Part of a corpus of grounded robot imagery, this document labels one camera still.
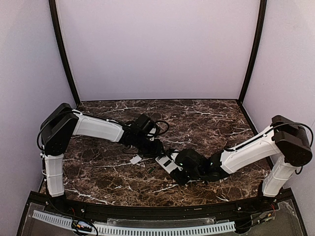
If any white and red remote control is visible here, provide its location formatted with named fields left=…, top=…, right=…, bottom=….
left=155, top=155, right=183, bottom=174

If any white battery cover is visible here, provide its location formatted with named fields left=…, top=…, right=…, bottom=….
left=130, top=155, right=142, bottom=165

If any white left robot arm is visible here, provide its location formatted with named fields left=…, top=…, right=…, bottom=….
left=36, top=103, right=163, bottom=197

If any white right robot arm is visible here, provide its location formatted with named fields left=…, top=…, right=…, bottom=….
left=170, top=115, right=313, bottom=198

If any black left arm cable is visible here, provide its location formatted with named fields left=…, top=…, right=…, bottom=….
left=147, top=120, right=170, bottom=137

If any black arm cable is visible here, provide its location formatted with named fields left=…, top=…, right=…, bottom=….
left=270, top=122, right=315, bottom=148
left=147, top=120, right=170, bottom=137

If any white slotted cable duct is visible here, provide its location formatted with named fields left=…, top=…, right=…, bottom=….
left=32, top=210, right=236, bottom=236

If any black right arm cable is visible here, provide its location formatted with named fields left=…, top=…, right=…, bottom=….
left=270, top=122, right=315, bottom=148

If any black left corner post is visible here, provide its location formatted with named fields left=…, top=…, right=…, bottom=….
left=48, top=0, right=81, bottom=106

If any black corner post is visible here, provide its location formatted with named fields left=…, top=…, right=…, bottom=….
left=238, top=0, right=267, bottom=104
left=48, top=0, right=81, bottom=106

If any black right corner post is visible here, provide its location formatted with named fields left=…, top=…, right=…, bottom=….
left=238, top=0, right=267, bottom=104

